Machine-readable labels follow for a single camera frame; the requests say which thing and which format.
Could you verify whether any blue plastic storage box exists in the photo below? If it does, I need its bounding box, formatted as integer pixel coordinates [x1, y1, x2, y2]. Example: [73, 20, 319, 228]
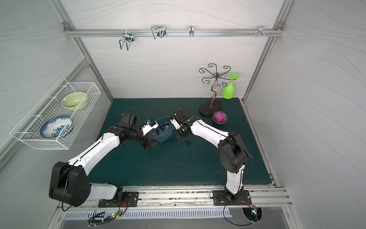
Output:
[141, 116, 175, 148]

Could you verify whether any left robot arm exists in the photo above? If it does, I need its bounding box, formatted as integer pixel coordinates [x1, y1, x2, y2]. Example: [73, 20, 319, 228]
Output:
[49, 113, 159, 207]

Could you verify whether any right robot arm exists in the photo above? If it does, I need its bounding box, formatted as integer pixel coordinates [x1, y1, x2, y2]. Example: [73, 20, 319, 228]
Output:
[171, 110, 249, 200]

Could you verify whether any green table mat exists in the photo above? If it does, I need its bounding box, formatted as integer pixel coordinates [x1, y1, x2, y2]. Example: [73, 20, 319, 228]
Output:
[88, 98, 271, 186]

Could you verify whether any purple ball in bowl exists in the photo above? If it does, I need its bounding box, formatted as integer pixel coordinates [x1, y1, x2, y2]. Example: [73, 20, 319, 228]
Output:
[212, 111, 228, 124]

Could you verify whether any dark metal jewelry stand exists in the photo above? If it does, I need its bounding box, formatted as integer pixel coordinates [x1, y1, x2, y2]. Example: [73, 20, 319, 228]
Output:
[198, 63, 231, 116]

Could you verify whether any green plastic goblet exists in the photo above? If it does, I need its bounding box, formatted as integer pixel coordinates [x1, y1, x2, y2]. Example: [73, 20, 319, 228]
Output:
[222, 73, 240, 99]

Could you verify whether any green ceramic bowl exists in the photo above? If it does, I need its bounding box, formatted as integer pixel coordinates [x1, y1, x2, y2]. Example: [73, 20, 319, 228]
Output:
[61, 92, 89, 112]

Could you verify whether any blue white patterned bowl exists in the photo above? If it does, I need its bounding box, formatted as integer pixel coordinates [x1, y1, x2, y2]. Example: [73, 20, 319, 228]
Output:
[40, 116, 73, 139]

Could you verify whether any metal hook centre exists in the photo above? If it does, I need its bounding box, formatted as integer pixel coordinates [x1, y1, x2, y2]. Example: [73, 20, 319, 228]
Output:
[151, 25, 166, 40]

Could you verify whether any small metal hook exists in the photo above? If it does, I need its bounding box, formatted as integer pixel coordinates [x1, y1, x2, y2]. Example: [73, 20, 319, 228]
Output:
[189, 25, 194, 37]

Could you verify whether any metal double hook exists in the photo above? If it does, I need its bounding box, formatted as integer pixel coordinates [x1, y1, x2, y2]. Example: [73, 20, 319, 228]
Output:
[119, 31, 134, 50]

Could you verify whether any metal hook right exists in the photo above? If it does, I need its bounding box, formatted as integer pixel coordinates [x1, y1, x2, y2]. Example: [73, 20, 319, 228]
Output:
[248, 26, 273, 37]

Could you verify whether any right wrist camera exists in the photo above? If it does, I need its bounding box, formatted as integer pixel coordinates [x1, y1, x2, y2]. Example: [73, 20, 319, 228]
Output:
[170, 116, 181, 130]

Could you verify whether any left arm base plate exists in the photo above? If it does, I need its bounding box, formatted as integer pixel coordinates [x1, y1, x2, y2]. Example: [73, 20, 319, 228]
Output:
[98, 191, 139, 208]

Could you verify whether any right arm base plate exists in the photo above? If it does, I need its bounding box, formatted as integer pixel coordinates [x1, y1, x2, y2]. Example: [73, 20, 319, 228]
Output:
[210, 190, 252, 206]

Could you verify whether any white wire basket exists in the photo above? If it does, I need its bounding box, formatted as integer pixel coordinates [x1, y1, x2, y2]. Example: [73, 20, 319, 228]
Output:
[10, 77, 101, 150]

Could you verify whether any aluminium front rail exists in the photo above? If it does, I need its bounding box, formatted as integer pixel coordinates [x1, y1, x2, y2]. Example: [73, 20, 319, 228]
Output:
[57, 185, 292, 211]

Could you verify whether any aluminium rail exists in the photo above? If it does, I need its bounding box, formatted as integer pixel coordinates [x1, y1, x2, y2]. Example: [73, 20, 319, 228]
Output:
[57, 185, 292, 211]
[64, 28, 285, 38]

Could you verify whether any aluminium top rail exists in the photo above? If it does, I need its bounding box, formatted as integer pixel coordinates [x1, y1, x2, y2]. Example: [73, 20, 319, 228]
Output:
[64, 28, 285, 38]

